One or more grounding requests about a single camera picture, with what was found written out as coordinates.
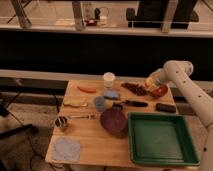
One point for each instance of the black handled spatula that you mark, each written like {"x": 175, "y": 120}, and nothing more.
{"x": 121, "y": 104}

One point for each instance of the orange carrot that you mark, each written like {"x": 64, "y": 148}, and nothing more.
{"x": 87, "y": 89}

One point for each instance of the blue sponge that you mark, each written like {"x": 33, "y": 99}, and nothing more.
{"x": 111, "y": 94}

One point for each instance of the black rectangular block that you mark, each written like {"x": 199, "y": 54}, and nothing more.
{"x": 165, "y": 107}

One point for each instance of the purple bowl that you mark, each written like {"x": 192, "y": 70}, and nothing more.
{"x": 113, "y": 121}

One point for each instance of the yellow banana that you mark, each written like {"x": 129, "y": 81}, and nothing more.
{"x": 75, "y": 102}

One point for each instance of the blue small cup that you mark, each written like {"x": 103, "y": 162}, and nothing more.
{"x": 99, "y": 103}

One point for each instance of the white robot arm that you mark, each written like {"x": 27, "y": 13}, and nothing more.
{"x": 179, "y": 73}

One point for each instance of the green plastic tray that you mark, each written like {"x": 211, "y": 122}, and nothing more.
{"x": 160, "y": 140}

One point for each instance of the white plastic cup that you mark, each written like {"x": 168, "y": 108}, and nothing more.
{"x": 109, "y": 79}

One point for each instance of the brown grape bunch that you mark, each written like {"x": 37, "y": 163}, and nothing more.
{"x": 136, "y": 89}

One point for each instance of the small metal can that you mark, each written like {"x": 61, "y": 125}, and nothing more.
{"x": 61, "y": 123}

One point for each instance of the blue cloth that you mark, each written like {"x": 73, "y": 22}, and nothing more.
{"x": 65, "y": 149}

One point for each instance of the red bowl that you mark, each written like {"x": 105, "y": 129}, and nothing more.
{"x": 159, "y": 92}

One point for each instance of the metal fork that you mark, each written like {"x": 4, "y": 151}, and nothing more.
{"x": 89, "y": 116}

